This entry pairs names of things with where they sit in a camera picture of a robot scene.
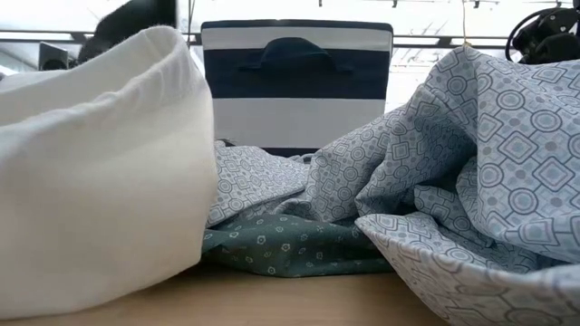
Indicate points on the grey speaker box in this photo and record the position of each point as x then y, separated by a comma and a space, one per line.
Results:
52, 56

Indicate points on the white garment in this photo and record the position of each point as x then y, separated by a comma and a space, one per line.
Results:
90, 181

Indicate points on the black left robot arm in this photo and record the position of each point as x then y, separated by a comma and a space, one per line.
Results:
136, 16

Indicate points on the green floral cloth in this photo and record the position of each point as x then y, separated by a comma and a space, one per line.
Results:
281, 244

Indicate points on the navy white striped fabric bin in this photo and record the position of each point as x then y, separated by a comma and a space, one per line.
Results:
294, 117

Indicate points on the light blue geometric patterned cloth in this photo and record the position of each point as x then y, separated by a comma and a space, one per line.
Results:
498, 136

